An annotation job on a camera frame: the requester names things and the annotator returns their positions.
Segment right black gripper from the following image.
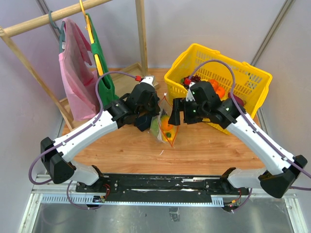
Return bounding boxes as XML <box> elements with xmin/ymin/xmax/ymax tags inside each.
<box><xmin>168</xmin><ymin>97</ymin><xmax>208</xmax><ymax>125</ymax></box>

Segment orange tangerine fruit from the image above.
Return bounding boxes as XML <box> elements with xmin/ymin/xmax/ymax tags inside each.
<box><xmin>161</xmin><ymin>115</ymin><xmax>173</xmax><ymax>131</ymax></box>

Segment clear zip top bag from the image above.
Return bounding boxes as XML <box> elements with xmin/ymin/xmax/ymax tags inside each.
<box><xmin>150</xmin><ymin>93</ymin><xmax>179</xmax><ymax>147</ymax></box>

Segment yellow bell pepper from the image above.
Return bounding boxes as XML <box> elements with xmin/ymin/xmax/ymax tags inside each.
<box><xmin>162</xmin><ymin>129</ymin><xmax>176</xmax><ymax>143</ymax></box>

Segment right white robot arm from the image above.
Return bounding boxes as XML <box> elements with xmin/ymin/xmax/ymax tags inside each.
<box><xmin>169</xmin><ymin>81</ymin><xmax>308</xmax><ymax>199</ymax></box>

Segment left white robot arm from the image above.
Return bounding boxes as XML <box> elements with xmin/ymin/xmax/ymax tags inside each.
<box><xmin>41</xmin><ymin>80</ymin><xmax>160</xmax><ymax>192</ymax></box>

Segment dark navy cloth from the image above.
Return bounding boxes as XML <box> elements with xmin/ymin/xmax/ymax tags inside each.
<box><xmin>134</xmin><ymin>115</ymin><xmax>154</xmax><ymax>132</ymax></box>

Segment purple grape bunch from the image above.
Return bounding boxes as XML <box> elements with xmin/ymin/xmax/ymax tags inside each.
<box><xmin>181</xmin><ymin>75</ymin><xmax>201</xmax><ymax>85</ymax></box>

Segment green shirt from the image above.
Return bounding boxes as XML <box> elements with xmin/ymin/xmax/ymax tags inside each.
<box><xmin>86</xmin><ymin>13</ymin><xmax>118</xmax><ymax>106</ymax></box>

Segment orange tangerines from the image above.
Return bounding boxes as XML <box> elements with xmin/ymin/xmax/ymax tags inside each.
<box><xmin>209</xmin><ymin>79</ymin><xmax>225</xmax><ymax>99</ymax></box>

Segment purple eggplant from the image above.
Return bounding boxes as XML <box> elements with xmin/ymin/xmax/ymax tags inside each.
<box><xmin>228</xmin><ymin>92</ymin><xmax>245</xmax><ymax>106</ymax></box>

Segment pink shirt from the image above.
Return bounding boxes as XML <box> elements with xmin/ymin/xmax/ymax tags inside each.
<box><xmin>59</xmin><ymin>18</ymin><xmax>99</xmax><ymax>121</ymax></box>

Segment yellow plastic basket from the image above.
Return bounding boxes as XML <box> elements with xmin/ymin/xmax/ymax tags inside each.
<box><xmin>164</xmin><ymin>43</ymin><xmax>273</xmax><ymax>135</ymax></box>

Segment yellow clothes hanger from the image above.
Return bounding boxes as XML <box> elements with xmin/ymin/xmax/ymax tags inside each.
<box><xmin>79</xmin><ymin>0</ymin><xmax>104</xmax><ymax>76</ymax></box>

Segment teal clothes hanger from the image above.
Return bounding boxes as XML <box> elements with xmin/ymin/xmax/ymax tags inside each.
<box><xmin>48</xmin><ymin>10</ymin><xmax>66</xmax><ymax>53</ymax></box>

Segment wooden clothes rack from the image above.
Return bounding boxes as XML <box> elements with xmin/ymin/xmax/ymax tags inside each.
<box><xmin>0</xmin><ymin>0</ymin><xmax>148</xmax><ymax>131</ymax></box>

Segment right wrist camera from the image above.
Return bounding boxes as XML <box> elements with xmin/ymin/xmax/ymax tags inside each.
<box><xmin>184</xmin><ymin>78</ymin><xmax>196</xmax><ymax>102</ymax></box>

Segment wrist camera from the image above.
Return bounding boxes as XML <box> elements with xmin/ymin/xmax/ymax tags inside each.
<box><xmin>135</xmin><ymin>75</ymin><xmax>154</xmax><ymax>87</ymax></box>
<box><xmin>184</xmin><ymin>78</ymin><xmax>196</xmax><ymax>102</ymax></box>

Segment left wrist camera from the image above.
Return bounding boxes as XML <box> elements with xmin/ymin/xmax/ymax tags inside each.
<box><xmin>135</xmin><ymin>75</ymin><xmax>154</xmax><ymax>87</ymax></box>

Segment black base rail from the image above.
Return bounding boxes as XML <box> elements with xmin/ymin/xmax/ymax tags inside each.
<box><xmin>75</xmin><ymin>173</ymin><xmax>249</xmax><ymax>204</ymax></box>

